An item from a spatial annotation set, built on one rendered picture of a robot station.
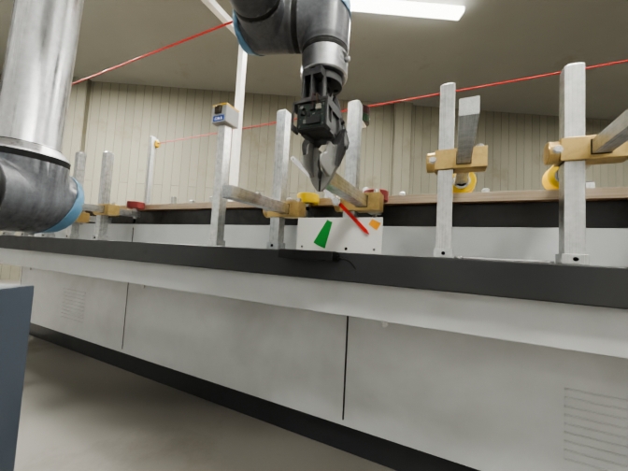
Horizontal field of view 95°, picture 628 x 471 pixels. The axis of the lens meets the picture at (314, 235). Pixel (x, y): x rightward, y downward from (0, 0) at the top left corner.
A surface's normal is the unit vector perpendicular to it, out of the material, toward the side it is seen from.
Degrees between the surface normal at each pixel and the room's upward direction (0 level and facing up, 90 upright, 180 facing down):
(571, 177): 90
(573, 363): 90
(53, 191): 91
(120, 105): 90
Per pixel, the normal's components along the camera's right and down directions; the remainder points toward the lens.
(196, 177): 0.04, -0.06
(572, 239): -0.43, -0.07
